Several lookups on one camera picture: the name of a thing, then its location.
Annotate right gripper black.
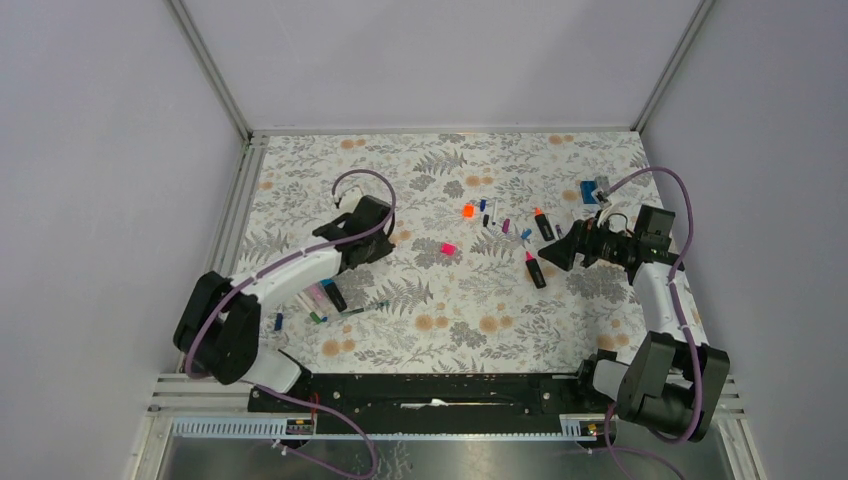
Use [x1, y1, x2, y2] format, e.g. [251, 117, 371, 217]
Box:
[537, 210, 638, 272]

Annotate black highlighter orange cap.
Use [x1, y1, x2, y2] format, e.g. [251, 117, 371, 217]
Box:
[534, 208, 556, 242]

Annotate black highlighter pink cap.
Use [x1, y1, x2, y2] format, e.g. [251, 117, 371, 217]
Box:
[525, 251, 547, 289]

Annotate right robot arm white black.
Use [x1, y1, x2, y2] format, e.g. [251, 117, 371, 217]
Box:
[539, 205, 730, 443]

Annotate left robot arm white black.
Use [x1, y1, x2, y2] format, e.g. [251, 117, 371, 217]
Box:
[173, 195, 394, 411]

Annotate blue box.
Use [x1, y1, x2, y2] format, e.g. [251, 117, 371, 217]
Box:
[579, 175, 610, 205]

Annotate black highlighter blue cap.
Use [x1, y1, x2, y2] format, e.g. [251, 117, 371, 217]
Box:
[321, 279, 348, 313]

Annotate floral patterned table mat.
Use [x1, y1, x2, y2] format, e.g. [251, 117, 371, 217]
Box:
[236, 132, 660, 373]

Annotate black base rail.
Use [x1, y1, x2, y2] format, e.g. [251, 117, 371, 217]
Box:
[247, 373, 611, 438]

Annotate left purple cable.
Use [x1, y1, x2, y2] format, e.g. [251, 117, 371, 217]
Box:
[184, 169, 397, 480]

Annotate purple cable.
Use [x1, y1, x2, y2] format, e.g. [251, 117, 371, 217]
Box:
[184, 169, 397, 480]
[599, 166, 705, 480]

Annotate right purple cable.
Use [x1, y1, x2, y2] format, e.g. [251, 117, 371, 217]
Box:
[599, 166, 705, 480]

